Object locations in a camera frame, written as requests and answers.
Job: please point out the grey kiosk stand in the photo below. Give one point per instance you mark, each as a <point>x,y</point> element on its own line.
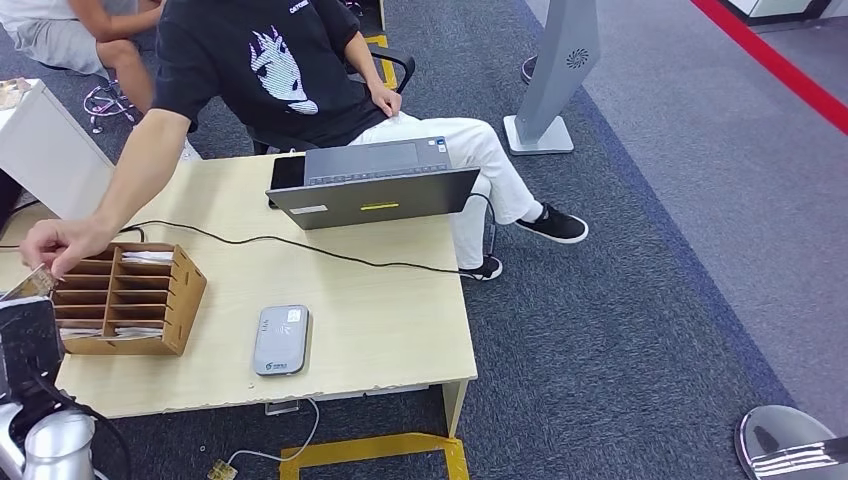
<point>556,73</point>

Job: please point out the person's left forearm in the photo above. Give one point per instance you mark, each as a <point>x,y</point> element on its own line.
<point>364,63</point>

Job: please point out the black office chair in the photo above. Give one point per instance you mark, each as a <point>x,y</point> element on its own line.
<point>401,66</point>

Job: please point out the person's left hand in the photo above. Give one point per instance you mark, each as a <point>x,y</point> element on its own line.
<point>387,100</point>

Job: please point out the white cabinet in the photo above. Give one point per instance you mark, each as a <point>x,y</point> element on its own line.
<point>46,152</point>

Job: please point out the white key card stack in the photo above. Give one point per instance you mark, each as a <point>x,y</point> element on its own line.
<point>132,331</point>
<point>147,256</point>

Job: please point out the black round base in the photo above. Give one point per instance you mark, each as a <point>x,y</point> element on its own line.
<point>528,69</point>

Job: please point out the wooden card organizer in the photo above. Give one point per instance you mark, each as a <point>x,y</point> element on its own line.
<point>179,298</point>

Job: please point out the white furniture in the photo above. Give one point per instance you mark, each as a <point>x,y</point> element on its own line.
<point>775,8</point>

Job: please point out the black tablet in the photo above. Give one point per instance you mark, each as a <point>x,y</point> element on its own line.
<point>288,173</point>

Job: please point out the pale item on cabinet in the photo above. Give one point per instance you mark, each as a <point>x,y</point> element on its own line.
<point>12,93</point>

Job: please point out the person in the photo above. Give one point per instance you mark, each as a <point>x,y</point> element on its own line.
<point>60,33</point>
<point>265,99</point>

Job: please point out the person's right forearm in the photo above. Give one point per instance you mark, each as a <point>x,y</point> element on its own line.
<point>142,166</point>

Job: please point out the chrome stool base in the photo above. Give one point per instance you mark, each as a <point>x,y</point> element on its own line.
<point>106,106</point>

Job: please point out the grey card reader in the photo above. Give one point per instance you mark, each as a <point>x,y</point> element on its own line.
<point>281,341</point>

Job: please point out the grey laptop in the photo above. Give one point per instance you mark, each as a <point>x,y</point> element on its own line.
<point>371,199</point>

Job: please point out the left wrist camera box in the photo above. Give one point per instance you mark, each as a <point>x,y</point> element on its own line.
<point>26,344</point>

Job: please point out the ID card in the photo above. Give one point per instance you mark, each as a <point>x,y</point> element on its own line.
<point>30,286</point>

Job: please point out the clear acrylic holder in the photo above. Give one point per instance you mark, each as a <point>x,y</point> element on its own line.
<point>281,407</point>

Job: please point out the person's right hand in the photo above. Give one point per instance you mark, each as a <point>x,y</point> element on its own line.
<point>66,242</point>

